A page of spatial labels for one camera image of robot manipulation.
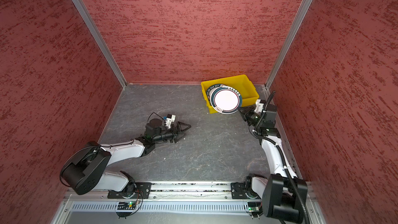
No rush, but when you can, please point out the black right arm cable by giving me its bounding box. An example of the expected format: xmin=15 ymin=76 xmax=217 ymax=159
xmin=248 ymin=91 xmax=312 ymax=224

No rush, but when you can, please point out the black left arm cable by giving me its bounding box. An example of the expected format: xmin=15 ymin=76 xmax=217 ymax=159
xmin=58 ymin=111 xmax=165 ymax=187

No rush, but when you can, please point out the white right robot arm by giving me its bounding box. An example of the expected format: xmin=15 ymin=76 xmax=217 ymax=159
xmin=239 ymin=100 xmax=310 ymax=224

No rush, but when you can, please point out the green rim hao shi plate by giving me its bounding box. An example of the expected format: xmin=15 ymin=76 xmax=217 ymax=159
xmin=206 ymin=84 xmax=226 ymax=100

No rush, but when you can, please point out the yellow plastic bin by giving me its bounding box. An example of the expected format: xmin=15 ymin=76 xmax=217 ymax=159
xmin=201 ymin=75 xmax=259 ymax=114

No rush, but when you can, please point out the left aluminium corner post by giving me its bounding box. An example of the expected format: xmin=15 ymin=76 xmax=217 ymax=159
xmin=72 ymin=0 xmax=128 ymax=89

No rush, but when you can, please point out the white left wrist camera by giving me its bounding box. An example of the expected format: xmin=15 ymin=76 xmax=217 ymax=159
xmin=164 ymin=114 xmax=176 ymax=129

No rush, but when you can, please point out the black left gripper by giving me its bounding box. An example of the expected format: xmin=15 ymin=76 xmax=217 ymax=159
xmin=154 ymin=121 xmax=192 ymax=143

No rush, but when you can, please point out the green red rim plate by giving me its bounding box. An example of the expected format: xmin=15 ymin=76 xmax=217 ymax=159
xmin=209 ymin=86 xmax=243 ymax=115

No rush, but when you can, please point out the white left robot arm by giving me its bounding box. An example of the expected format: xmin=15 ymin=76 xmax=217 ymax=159
xmin=59 ymin=115 xmax=191 ymax=199

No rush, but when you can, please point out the aluminium corner post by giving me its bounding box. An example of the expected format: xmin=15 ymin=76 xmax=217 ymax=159
xmin=265 ymin=0 xmax=313 ymax=91
xmin=72 ymin=0 xmax=128 ymax=89

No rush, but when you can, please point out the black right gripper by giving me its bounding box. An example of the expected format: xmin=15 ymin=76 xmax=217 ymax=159
xmin=237 ymin=105 xmax=264 ymax=127

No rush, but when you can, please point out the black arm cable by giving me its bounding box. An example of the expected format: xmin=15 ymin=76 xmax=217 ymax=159
xmin=58 ymin=111 xmax=165 ymax=187
xmin=248 ymin=91 xmax=312 ymax=224

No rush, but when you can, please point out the right aluminium corner post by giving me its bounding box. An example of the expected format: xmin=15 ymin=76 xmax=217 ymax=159
xmin=265 ymin=0 xmax=313 ymax=91

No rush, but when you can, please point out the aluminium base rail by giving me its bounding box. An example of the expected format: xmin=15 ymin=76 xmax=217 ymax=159
xmin=61 ymin=181 xmax=261 ymax=215

